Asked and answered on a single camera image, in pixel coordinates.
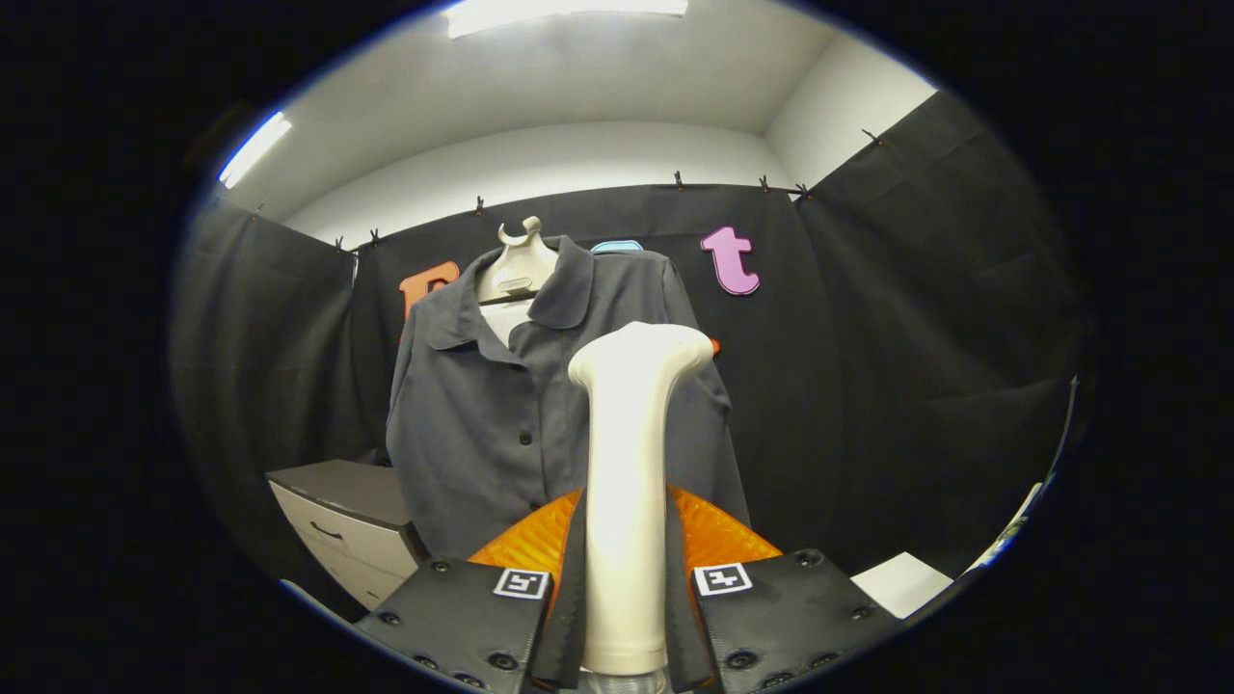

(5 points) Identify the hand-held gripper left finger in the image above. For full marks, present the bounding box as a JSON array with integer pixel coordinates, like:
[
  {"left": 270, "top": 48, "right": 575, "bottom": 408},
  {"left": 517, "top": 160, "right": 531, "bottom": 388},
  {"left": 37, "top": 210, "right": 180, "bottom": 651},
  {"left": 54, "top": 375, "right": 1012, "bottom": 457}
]
[{"left": 355, "top": 489, "right": 591, "bottom": 694}]

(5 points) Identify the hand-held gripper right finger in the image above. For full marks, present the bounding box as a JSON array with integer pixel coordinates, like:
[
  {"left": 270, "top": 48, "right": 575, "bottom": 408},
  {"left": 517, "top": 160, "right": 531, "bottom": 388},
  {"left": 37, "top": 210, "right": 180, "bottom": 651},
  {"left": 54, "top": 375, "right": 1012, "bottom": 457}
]
[{"left": 665, "top": 484, "right": 903, "bottom": 694}]

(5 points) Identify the white steamer hose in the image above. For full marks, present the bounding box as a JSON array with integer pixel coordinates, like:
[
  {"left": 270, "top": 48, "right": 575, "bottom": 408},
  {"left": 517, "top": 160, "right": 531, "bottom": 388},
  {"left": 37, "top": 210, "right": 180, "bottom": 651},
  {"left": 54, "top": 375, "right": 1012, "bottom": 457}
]
[{"left": 584, "top": 672, "right": 668, "bottom": 694}]

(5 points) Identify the dark grey button shirt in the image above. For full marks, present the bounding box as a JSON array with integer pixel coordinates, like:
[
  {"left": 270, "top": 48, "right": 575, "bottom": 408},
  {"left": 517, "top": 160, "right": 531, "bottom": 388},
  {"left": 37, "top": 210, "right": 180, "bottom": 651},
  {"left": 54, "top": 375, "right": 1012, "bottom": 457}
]
[{"left": 386, "top": 234, "right": 753, "bottom": 562}]

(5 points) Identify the beige drawer cabinet dark top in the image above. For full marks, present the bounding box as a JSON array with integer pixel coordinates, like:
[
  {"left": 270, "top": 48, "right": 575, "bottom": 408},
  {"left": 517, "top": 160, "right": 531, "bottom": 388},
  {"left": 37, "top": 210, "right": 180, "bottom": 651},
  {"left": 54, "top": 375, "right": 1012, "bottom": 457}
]
[{"left": 265, "top": 459, "right": 431, "bottom": 611}]

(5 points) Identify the white torso form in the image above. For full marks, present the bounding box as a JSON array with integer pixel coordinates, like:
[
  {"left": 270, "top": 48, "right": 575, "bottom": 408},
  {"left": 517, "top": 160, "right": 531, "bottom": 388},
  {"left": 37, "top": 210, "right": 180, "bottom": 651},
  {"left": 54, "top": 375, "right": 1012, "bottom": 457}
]
[{"left": 479, "top": 300, "right": 533, "bottom": 349}]

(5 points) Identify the white power strip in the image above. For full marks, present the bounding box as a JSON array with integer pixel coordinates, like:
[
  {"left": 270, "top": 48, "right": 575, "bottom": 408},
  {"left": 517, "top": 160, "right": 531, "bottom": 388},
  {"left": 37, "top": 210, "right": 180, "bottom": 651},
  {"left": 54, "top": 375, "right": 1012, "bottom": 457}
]
[{"left": 969, "top": 480, "right": 1048, "bottom": 572}]

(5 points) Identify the black backdrop cloth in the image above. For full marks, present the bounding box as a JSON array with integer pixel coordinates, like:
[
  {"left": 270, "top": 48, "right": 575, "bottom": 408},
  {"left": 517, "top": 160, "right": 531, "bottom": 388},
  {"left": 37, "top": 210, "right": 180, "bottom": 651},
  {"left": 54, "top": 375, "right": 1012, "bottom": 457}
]
[{"left": 169, "top": 90, "right": 1090, "bottom": 581}]

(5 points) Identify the row of black cloth clips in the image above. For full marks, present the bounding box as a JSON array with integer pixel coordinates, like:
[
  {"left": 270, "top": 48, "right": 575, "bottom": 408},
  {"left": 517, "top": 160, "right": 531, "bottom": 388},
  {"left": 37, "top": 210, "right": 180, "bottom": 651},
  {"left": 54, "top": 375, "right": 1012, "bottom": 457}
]
[{"left": 253, "top": 128, "right": 883, "bottom": 250}]

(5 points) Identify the narrow ceiling light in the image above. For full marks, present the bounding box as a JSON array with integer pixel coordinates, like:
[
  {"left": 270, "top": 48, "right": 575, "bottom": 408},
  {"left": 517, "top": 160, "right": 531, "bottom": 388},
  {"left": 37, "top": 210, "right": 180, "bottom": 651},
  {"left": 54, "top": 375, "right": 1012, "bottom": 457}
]
[{"left": 218, "top": 111, "right": 293, "bottom": 190}]

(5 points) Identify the large rectangular ceiling light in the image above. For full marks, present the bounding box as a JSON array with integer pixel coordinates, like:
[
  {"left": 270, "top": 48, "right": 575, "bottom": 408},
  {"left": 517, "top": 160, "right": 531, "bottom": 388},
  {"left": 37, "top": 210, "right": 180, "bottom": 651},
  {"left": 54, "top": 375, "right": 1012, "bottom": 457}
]
[{"left": 445, "top": 0, "right": 688, "bottom": 40}]

